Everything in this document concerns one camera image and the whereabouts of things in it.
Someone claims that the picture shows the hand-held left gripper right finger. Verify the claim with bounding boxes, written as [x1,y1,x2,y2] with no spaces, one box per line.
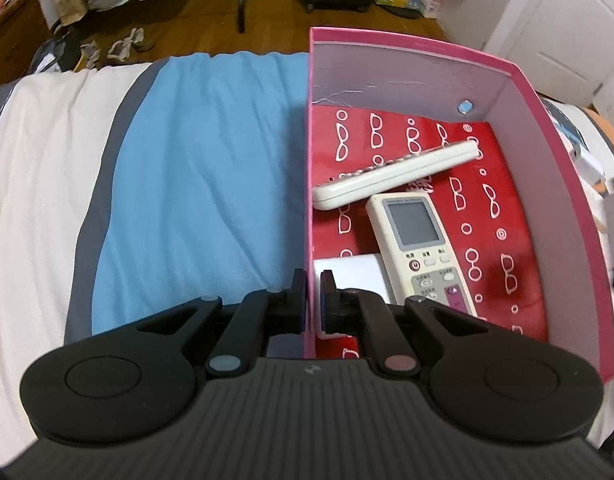
[319,270,518,378]

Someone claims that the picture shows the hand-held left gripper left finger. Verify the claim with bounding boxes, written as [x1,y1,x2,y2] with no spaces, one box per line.
[107,269,308,378]

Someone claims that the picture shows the white cube charger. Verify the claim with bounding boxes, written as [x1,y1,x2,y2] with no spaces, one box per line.
[313,255,388,336]

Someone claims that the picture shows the grey-faced white charger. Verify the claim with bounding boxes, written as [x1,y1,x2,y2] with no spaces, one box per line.
[569,140,608,196]

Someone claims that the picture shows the white air conditioner remote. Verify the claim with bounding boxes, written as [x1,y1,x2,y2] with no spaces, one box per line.
[365,192,480,318]

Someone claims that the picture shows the cream button remote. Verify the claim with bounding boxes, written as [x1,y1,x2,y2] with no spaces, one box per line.
[313,141,480,211]

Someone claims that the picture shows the pink cardboard box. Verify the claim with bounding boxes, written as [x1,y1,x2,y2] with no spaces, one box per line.
[303,26,614,385]

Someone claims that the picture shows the red glasses-print pouch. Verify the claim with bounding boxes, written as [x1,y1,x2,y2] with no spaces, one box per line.
[312,102,550,361]

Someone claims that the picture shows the striped bedsheet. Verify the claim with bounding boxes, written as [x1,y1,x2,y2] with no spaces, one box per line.
[0,50,614,466]

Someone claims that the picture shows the white door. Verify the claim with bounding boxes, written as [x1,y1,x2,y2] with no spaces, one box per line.
[484,0,614,111]

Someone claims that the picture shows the beige sandal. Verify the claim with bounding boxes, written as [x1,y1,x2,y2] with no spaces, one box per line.
[132,27,156,53]
[107,30,138,63]

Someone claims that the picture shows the dark bag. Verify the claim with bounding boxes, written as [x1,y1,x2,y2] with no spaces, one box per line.
[34,25,88,73]

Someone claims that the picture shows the wooden nightstand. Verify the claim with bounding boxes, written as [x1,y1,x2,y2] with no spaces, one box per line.
[0,0,52,91]

